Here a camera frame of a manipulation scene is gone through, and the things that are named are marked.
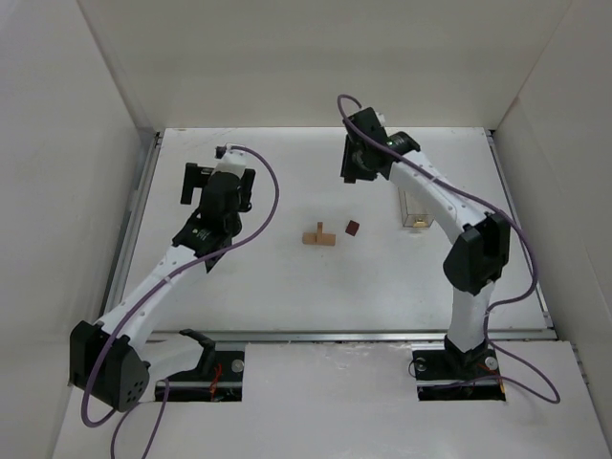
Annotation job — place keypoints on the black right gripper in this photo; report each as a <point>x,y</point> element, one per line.
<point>349,163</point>

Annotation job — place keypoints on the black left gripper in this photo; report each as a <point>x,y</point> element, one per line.
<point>189,179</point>

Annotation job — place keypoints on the red wedge wood block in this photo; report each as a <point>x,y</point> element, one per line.
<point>352,228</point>

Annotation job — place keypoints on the clear plastic box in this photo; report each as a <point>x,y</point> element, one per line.
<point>413,214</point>

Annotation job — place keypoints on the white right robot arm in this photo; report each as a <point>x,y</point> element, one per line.
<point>480,240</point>

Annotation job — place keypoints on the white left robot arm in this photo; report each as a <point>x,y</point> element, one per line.
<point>110,359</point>

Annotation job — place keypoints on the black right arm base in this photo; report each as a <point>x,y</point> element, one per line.
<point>441,377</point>

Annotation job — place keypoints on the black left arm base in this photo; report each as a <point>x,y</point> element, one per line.
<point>216,378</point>

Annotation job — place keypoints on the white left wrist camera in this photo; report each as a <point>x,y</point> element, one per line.
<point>231,159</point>

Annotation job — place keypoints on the aluminium table edge rail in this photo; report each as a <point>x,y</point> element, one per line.
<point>131,222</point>

